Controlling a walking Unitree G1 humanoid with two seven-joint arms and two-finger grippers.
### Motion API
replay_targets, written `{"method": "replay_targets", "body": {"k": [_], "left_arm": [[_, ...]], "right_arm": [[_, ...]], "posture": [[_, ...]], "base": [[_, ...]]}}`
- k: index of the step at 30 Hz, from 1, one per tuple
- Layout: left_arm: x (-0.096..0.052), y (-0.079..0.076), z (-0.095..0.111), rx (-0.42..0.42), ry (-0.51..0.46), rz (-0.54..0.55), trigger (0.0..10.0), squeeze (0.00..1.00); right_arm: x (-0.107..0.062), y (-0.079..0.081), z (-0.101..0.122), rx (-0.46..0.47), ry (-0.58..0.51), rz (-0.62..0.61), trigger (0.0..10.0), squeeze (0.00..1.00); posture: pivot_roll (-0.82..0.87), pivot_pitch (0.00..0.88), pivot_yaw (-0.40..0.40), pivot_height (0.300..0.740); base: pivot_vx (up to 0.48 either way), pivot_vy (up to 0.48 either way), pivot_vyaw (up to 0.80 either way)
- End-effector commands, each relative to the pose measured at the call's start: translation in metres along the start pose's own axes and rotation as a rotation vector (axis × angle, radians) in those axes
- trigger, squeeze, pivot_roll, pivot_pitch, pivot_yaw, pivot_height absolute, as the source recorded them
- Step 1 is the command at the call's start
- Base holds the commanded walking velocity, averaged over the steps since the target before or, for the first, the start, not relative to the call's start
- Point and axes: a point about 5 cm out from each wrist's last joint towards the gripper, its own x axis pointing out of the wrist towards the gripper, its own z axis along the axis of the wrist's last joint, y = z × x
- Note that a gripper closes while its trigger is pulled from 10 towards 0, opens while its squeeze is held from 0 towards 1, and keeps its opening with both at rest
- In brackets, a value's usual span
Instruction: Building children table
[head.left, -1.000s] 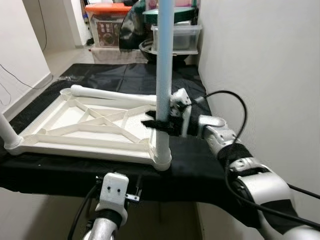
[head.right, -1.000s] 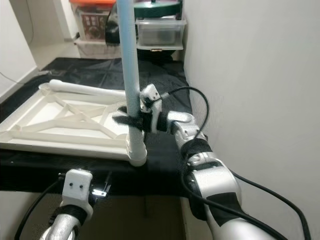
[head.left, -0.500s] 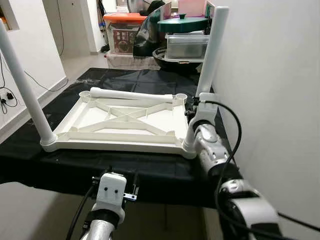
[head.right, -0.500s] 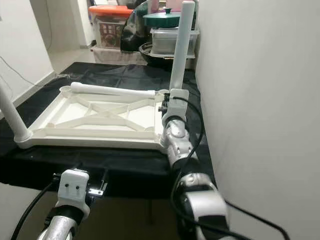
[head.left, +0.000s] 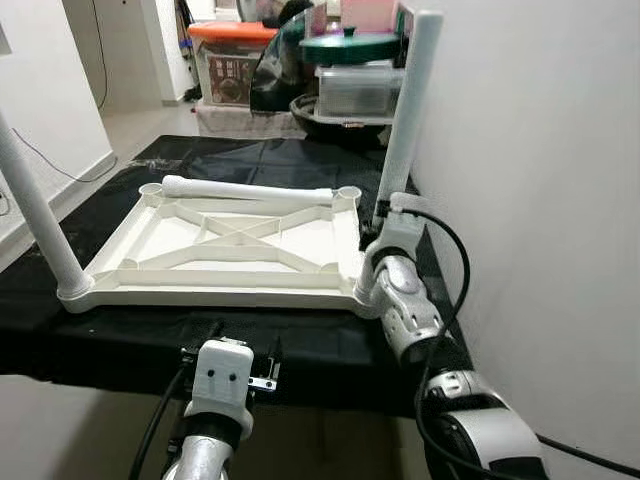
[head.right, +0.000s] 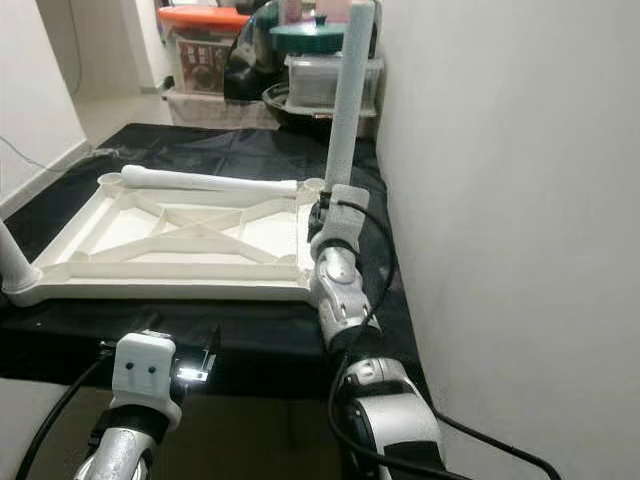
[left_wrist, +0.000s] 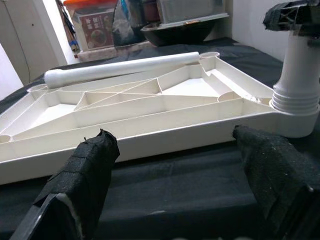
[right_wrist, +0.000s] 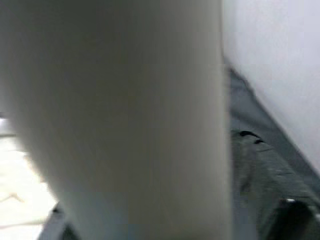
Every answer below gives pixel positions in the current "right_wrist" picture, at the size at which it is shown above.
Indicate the white plastic table top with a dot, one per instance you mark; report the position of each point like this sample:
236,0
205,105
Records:
20,175

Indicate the black plastic table cover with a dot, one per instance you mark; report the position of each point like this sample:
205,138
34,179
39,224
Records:
262,162

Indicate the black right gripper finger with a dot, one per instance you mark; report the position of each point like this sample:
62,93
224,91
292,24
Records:
292,222

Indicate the white plastic table leg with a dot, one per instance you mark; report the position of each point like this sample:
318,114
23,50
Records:
125,112

